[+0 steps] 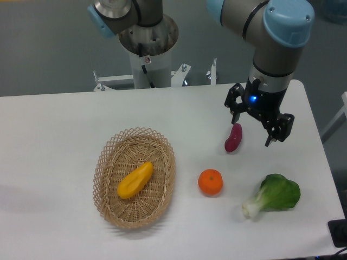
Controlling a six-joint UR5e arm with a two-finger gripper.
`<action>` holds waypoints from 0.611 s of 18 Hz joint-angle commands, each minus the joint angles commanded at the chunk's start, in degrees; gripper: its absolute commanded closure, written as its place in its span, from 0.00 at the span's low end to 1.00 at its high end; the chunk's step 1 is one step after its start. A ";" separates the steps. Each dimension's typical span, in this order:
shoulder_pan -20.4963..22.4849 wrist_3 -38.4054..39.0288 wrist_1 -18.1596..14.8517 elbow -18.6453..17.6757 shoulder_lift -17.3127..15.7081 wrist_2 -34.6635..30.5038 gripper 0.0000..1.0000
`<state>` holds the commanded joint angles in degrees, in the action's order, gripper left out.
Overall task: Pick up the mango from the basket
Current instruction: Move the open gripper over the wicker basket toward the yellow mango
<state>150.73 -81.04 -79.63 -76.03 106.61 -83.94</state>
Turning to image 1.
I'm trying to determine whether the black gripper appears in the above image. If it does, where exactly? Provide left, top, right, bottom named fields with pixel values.
left=224, top=79, right=295, bottom=147

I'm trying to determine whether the yellow mango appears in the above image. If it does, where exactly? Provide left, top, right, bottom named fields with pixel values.
left=117, top=161, right=154, bottom=199

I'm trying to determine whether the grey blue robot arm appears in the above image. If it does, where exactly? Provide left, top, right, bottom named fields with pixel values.
left=87, top=1, right=314, bottom=144

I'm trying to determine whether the woven wicker basket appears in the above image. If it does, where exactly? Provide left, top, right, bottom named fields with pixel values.
left=93, top=127, right=176, bottom=229

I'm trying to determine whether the purple sweet potato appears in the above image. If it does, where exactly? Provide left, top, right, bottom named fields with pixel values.
left=224, top=123, right=243, bottom=153

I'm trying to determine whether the green bok choy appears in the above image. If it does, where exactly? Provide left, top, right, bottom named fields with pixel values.
left=242, top=174, right=301, bottom=218

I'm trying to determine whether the orange tangerine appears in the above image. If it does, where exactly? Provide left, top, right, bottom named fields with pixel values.
left=198, top=169, right=223, bottom=196

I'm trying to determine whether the black device at edge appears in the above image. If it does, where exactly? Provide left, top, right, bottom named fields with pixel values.
left=327, top=219, right=346, bottom=248

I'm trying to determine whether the white metal base frame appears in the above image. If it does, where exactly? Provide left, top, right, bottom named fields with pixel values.
left=93, top=57, right=219, bottom=92

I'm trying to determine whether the white table leg frame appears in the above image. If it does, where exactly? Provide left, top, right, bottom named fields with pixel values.
left=320, top=92, right=346, bottom=144

